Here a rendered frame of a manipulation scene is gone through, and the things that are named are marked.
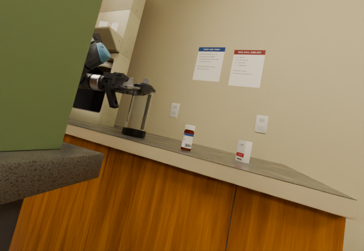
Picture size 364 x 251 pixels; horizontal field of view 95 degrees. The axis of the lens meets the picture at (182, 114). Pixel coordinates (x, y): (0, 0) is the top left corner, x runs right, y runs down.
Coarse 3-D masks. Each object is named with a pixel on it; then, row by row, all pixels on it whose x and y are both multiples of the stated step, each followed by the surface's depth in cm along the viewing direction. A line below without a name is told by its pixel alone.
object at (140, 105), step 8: (144, 88) 72; (152, 88) 75; (136, 96) 73; (144, 96) 73; (152, 96) 77; (136, 104) 72; (144, 104) 73; (128, 112) 74; (136, 112) 72; (144, 112) 73; (128, 120) 72; (136, 120) 72; (144, 120) 74; (136, 128) 72; (144, 128) 75
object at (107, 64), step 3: (105, 63) 111; (108, 63) 111; (111, 63) 112; (99, 66) 111; (102, 66) 110; (105, 66) 110; (108, 66) 110; (111, 66) 111; (99, 69) 119; (102, 69) 121; (105, 69) 123; (108, 69) 124; (111, 69) 125
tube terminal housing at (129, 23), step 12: (108, 12) 115; (120, 12) 111; (132, 12) 110; (96, 24) 117; (120, 24) 109; (132, 24) 112; (132, 36) 113; (120, 48) 105; (132, 48) 115; (108, 60) 112; (120, 60) 107; (120, 72) 109; (120, 96) 112; (72, 108) 111; (108, 108) 104; (84, 120) 105; (96, 120) 102; (108, 120) 106
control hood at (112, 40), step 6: (96, 30) 100; (102, 30) 98; (108, 30) 97; (114, 30) 99; (102, 36) 101; (108, 36) 99; (114, 36) 100; (120, 36) 104; (102, 42) 104; (108, 42) 102; (114, 42) 100; (120, 42) 105; (108, 48) 104; (114, 48) 103
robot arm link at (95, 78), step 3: (93, 75) 78; (96, 75) 78; (99, 75) 78; (102, 75) 80; (90, 78) 77; (93, 78) 77; (96, 78) 77; (99, 78) 77; (90, 81) 77; (93, 81) 77; (96, 81) 76; (90, 84) 77; (93, 84) 77; (96, 84) 77; (93, 87) 78; (96, 87) 78; (99, 90) 80
